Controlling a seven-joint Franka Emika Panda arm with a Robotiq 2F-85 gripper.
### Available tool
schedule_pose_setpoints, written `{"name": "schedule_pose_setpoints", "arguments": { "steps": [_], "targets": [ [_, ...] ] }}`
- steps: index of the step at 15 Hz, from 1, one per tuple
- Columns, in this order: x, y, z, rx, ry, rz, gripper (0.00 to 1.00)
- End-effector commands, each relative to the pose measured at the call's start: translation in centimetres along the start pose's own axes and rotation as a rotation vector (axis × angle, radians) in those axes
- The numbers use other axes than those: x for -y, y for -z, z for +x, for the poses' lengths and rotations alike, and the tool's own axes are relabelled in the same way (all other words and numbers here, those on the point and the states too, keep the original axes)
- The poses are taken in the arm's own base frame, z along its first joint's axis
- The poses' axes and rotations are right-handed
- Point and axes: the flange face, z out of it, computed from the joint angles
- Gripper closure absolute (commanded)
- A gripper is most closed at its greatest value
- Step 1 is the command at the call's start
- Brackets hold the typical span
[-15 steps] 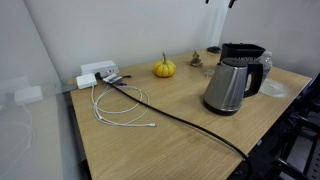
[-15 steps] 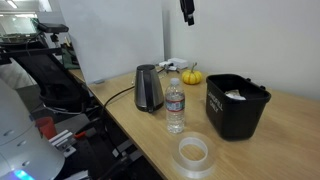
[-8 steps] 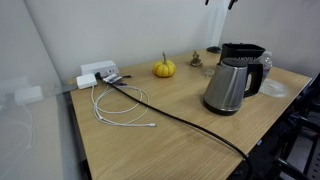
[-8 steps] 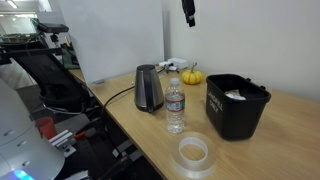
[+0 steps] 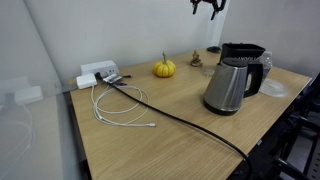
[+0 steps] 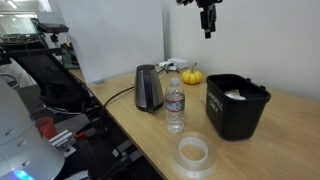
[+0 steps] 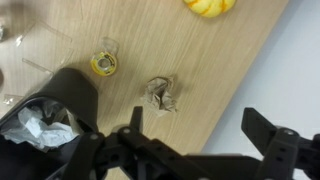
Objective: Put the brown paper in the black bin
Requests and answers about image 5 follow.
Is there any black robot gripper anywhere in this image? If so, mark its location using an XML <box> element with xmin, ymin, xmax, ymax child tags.
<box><xmin>190</xmin><ymin>0</ymin><xmax>228</xmax><ymax>21</ymax></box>

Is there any brown paper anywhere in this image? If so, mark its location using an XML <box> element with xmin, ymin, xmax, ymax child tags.
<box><xmin>190</xmin><ymin>49</ymin><xmax>204</xmax><ymax>68</ymax></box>

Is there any black plastic bin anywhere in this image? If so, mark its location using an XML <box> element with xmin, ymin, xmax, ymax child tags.
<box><xmin>218</xmin><ymin>42</ymin><xmax>267</xmax><ymax>65</ymax></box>

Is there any black round disc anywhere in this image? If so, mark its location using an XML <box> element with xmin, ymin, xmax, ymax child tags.
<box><xmin>206</xmin><ymin>45</ymin><xmax>222</xmax><ymax>55</ymax></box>

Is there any clear dispenser with yellow tape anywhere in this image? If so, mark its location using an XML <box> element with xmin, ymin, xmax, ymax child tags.
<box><xmin>203</xmin><ymin>68</ymin><xmax>216</xmax><ymax>79</ymax></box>

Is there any small orange pumpkin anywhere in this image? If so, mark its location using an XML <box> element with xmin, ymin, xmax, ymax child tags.
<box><xmin>152</xmin><ymin>51</ymin><xmax>177</xmax><ymax>79</ymax></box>

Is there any stainless steel electric kettle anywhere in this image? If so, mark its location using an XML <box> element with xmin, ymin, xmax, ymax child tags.
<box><xmin>202</xmin><ymin>57</ymin><xmax>264</xmax><ymax>117</ymax></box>

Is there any clear plastic water bottle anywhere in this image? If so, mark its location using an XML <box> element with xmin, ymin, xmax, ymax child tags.
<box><xmin>258</xmin><ymin>50</ymin><xmax>274</xmax><ymax>83</ymax></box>

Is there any small silver adapter hub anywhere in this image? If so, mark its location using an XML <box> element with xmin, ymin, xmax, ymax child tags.
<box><xmin>102</xmin><ymin>73</ymin><xmax>123</xmax><ymax>85</ymax></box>

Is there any white power strip box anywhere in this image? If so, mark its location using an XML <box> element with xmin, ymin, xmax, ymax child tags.
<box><xmin>80</xmin><ymin>59</ymin><xmax>120</xmax><ymax>79</ymax></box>

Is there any white power adapter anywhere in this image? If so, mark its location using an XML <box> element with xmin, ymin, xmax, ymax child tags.
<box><xmin>75</xmin><ymin>73</ymin><xmax>98</xmax><ymax>90</ymax></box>

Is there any thick black power cable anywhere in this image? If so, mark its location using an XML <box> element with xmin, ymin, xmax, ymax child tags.
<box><xmin>94</xmin><ymin>72</ymin><xmax>253</xmax><ymax>180</ymax></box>

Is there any white charging cable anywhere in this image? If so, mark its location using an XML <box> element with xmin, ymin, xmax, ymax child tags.
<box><xmin>90</xmin><ymin>84</ymin><xmax>157</xmax><ymax>129</ymax></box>

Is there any black metal chair frame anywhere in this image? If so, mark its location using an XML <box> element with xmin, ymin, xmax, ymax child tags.
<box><xmin>263</xmin><ymin>72</ymin><xmax>320</xmax><ymax>180</ymax></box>

